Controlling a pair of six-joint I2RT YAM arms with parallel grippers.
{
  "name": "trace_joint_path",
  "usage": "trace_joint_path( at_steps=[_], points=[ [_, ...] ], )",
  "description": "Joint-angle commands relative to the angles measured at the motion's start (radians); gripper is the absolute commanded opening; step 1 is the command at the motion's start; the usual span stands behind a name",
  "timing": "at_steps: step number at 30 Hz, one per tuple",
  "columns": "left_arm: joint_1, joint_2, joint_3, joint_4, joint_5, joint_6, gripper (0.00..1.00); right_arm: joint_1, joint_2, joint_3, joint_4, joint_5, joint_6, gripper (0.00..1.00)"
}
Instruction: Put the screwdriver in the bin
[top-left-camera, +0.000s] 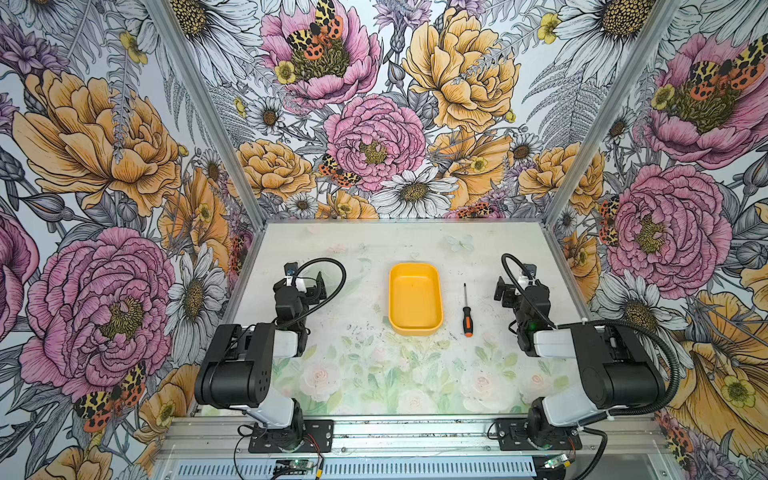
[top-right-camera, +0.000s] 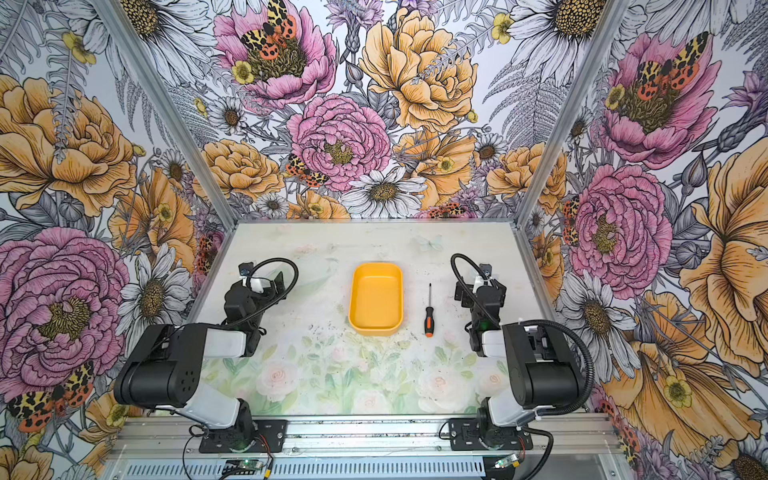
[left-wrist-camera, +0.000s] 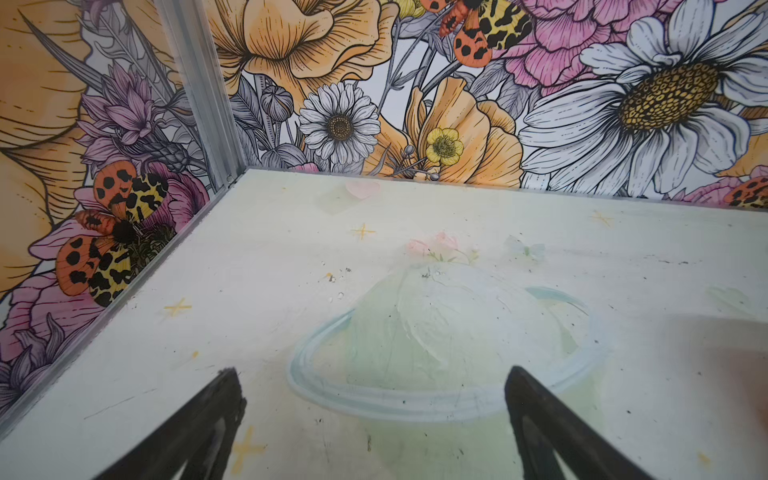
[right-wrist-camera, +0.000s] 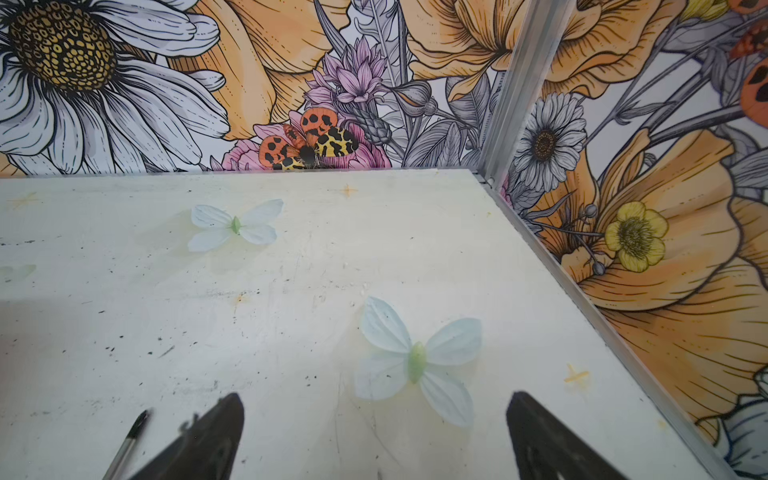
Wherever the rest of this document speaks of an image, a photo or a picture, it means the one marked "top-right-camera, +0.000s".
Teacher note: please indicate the orange black handled screwdriver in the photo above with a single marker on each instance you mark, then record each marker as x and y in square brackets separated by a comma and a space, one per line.
[429, 323]

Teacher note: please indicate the right green circuit board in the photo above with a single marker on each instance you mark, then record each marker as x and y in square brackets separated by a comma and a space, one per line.
[509, 461]

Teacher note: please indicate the left green circuit board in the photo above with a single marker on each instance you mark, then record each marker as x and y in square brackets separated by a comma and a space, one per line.
[243, 467]

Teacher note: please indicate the yellow plastic bin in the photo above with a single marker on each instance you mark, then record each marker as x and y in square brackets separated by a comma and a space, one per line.
[377, 299]

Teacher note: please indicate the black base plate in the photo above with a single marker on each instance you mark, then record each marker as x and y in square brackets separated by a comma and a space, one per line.
[469, 434]
[267, 435]

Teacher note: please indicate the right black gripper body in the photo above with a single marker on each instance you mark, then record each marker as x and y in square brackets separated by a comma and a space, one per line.
[482, 291]

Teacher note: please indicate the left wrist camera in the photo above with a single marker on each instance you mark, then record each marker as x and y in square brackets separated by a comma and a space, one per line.
[245, 269]

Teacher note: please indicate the aluminium mounting rail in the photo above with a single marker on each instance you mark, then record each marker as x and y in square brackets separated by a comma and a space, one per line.
[166, 437]

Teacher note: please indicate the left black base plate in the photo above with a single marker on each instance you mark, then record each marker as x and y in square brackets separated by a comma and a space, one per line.
[267, 435]

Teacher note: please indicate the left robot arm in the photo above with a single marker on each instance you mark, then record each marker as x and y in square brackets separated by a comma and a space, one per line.
[164, 369]

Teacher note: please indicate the green circuit board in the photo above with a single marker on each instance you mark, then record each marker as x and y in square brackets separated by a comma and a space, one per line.
[509, 461]
[243, 467]

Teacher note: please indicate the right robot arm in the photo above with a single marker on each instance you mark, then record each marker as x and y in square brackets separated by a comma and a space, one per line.
[542, 373]

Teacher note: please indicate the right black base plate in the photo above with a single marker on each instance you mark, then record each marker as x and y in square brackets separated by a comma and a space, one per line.
[469, 434]

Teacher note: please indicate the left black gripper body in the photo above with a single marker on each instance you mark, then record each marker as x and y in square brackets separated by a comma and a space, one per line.
[264, 282]

